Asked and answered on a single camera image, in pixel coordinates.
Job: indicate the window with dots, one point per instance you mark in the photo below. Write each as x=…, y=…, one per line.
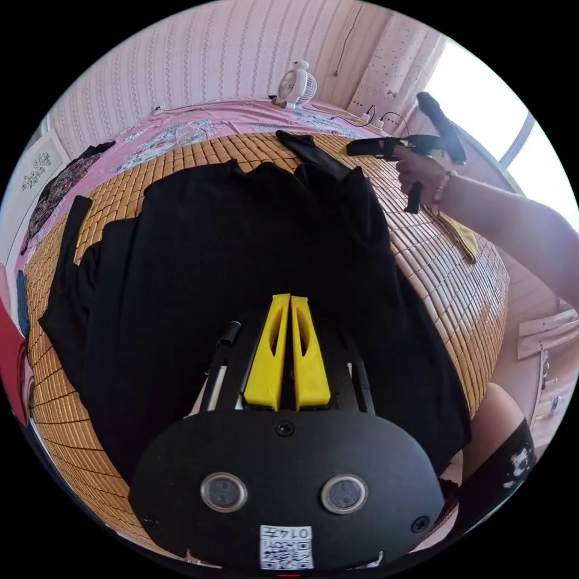
x=475, y=104

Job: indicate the person's right forearm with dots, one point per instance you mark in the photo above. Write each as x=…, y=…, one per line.
x=506, y=230

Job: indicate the person's right hand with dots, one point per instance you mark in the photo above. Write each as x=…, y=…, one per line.
x=420, y=174

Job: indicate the white power strip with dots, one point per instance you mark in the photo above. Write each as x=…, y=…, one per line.
x=368, y=120

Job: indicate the black long sleeve shirt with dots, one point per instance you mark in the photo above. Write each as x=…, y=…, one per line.
x=217, y=271

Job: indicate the pile of clothes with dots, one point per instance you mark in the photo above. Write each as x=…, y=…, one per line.
x=59, y=190

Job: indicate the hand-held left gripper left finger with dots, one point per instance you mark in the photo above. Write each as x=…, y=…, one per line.
x=264, y=366

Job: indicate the yellow garment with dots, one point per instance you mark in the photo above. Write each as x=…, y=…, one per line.
x=461, y=237

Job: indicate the pink dotted curtain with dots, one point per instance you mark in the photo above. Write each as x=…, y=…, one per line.
x=393, y=63

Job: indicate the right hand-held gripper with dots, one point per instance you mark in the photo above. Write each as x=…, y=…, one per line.
x=375, y=147

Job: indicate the bed with woven mat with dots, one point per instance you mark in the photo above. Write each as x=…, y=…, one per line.
x=448, y=271

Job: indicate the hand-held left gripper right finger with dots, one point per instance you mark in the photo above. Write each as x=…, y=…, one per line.
x=312, y=375

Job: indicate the person's body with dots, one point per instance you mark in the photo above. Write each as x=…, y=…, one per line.
x=497, y=443

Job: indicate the white table fan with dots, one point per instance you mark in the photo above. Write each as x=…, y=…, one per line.
x=293, y=86

